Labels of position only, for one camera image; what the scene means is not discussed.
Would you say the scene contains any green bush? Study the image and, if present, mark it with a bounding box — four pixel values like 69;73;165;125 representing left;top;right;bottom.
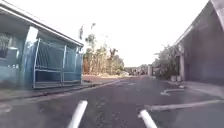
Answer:
152;44;181;81

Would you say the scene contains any robot's own part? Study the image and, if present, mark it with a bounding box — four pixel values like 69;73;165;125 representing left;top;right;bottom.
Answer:
67;99;88;128
138;109;158;128

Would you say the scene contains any grey stone pillar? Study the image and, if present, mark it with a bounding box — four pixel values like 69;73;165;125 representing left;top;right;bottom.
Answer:
210;0;224;23

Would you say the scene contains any pale post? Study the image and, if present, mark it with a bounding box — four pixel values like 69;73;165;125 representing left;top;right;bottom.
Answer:
178;43;186;82

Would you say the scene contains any large grey building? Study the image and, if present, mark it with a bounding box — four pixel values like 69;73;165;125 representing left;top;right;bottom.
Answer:
173;0;224;86

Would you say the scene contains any row of trees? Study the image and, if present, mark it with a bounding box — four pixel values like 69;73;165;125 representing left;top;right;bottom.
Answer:
82;23;126;76

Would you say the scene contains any grey asphalt road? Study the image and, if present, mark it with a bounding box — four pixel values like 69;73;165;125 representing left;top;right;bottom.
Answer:
0;75;224;128

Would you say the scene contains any blue metal gate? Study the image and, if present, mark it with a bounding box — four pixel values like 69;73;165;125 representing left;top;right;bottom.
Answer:
32;37;84;89

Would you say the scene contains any blue building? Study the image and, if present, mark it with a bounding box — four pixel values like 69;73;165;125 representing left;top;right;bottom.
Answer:
0;0;84;91

